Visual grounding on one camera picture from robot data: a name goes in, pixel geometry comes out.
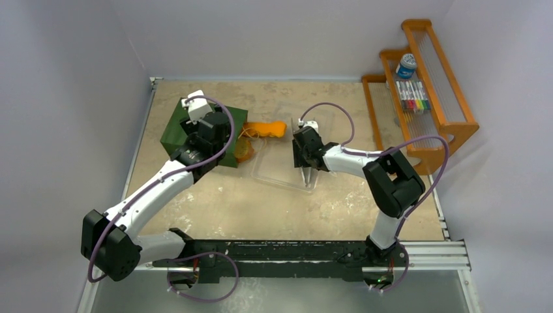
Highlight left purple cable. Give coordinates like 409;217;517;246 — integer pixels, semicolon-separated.
87;95;237;284

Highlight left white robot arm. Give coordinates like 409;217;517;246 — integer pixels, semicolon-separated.
81;108;235;282

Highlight aluminium frame rail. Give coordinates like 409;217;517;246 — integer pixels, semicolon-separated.
78;239;471;272

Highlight blue white jar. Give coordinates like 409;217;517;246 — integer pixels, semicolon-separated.
395;53;417;80

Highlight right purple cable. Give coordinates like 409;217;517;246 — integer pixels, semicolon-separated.
299;102;451;295

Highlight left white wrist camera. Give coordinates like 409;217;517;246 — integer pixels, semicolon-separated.
181;89;213;125

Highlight orange wooden shelf rack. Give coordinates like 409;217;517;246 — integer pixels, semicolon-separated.
361;19;479;175

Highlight metal tongs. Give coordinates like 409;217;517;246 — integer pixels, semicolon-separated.
301;167;312;187

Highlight purple cable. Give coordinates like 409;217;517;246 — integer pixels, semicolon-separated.
299;102;451;295
87;95;237;284

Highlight clear plastic tray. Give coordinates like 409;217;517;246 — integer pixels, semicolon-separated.
251;102;318;192

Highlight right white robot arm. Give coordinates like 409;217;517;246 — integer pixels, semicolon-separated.
292;127;426;265

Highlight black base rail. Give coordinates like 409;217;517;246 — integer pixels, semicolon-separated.
153;239;408;286

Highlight coloured marker set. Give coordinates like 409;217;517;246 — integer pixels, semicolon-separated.
395;80;432;113

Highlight green paper bag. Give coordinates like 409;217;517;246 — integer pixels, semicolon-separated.
160;97;248;168

